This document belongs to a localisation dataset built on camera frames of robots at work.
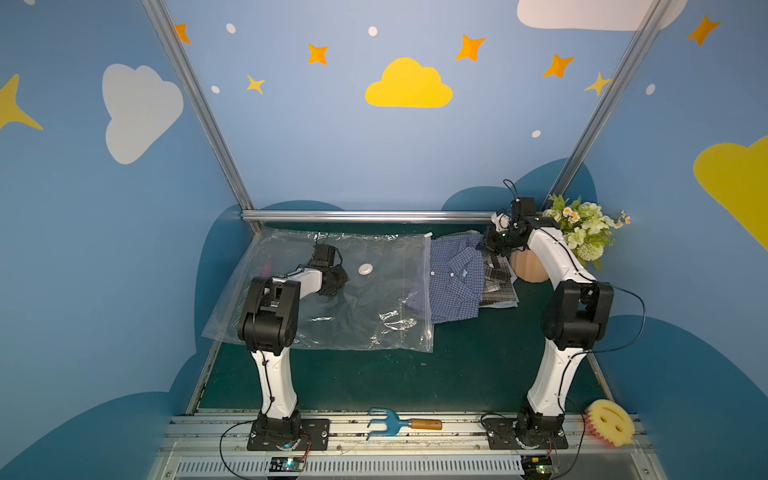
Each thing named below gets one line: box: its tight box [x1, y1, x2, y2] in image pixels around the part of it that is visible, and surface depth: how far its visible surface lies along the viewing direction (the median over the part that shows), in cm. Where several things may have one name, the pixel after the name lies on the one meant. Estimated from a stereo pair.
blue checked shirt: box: [406, 234, 486, 324], surface depth 97 cm
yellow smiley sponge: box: [586, 399, 635, 447], surface depth 76 cm
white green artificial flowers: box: [543, 194, 631, 270], surface depth 84 cm
